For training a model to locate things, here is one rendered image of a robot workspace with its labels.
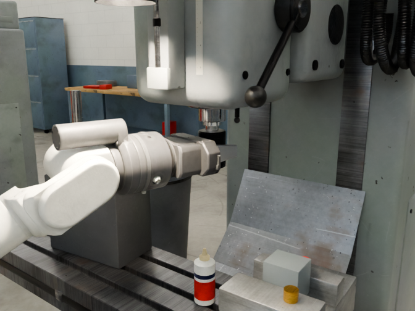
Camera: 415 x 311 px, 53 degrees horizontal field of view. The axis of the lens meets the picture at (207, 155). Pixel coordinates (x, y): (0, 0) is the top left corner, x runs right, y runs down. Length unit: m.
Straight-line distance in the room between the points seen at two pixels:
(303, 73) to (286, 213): 0.43
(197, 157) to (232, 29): 0.20
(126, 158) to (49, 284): 0.49
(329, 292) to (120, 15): 6.69
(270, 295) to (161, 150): 0.27
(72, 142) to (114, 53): 6.75
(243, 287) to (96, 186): 0.28
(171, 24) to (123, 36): 6.54
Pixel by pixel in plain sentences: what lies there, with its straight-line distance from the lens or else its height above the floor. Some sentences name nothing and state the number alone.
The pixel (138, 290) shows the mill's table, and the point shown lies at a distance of 0.89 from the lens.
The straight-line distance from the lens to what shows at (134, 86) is 6.50.
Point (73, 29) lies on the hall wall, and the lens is 8.15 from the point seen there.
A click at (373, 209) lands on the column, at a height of 1.05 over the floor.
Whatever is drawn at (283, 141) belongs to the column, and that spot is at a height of 1.18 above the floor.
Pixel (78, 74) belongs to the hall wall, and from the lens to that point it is 8.10.
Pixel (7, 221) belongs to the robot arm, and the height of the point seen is 1.19.
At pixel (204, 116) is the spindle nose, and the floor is 1.29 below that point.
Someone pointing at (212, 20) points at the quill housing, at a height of 1.43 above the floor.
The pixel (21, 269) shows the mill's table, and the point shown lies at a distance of 1.10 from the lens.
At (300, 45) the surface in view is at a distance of 0.73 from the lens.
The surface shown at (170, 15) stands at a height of 1.44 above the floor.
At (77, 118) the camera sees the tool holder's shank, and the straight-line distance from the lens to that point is 1.00.
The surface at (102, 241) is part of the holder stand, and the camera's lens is 0.97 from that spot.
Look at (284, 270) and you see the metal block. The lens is 0.67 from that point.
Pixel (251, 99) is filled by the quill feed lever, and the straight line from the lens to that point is 0.55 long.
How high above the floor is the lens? 1.39
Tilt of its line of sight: 14 degrees down
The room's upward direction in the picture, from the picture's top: straight up
